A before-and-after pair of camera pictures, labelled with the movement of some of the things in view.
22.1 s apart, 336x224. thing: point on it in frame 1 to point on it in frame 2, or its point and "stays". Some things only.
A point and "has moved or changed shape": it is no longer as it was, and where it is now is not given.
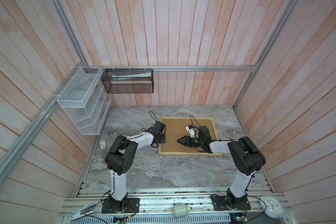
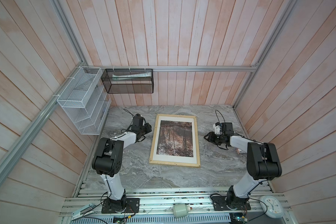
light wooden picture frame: x=190 y=153 has moved or changed shape
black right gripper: x=187 y=141 to x=210 y=136
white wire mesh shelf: x=85 y=101 stays
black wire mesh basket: x=129 y=80 stays
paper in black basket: x=120 y=77 stays
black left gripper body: x=161 y=139 to x=145 y=129
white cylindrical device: x=181 y=210 stays
